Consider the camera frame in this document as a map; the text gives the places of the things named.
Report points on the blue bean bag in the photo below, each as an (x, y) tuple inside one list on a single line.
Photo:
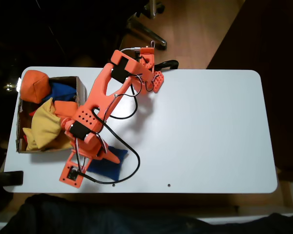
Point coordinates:
[(63, 91), (107, 169)]

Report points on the shiny metal fixture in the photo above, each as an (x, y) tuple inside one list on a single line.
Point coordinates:
[(18, 84)]

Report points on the large yellow bean bag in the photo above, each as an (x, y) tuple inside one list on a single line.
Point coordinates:
[(45, 124)]

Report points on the red bean bag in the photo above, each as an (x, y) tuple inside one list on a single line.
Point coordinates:
[(32, 113)]

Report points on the cardboard box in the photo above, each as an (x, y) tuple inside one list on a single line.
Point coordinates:
[(81, 90)]

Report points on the office chair base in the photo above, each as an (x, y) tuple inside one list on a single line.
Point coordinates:
[(146, 30)]

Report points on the black table clamp block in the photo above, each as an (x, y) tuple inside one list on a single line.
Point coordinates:
[(9, 178)]

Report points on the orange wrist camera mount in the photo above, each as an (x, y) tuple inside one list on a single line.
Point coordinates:
[(68, 176)]

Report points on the flat yellow bean bag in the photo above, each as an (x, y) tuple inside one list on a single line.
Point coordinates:
[(61, 143)]

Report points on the small orange bean bag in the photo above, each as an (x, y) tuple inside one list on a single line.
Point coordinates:
[(63, 108)]

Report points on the large orange bean bag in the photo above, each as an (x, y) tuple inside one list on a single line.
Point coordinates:
[(34, 85)]

